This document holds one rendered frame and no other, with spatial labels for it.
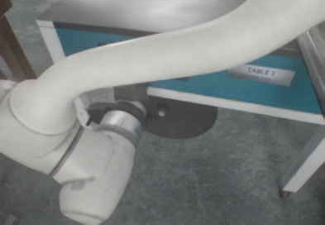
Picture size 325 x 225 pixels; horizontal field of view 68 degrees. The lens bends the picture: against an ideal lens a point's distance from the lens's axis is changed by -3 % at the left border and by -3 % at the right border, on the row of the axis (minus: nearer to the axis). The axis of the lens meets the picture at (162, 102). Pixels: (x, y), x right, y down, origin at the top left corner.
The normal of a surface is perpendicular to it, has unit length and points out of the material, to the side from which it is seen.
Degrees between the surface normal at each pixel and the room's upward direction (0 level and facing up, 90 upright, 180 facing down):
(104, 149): 33
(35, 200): 0
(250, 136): 0
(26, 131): 75
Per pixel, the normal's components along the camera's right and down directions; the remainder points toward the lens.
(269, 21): -0.36, 0.40
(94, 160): 0.50, -0.40
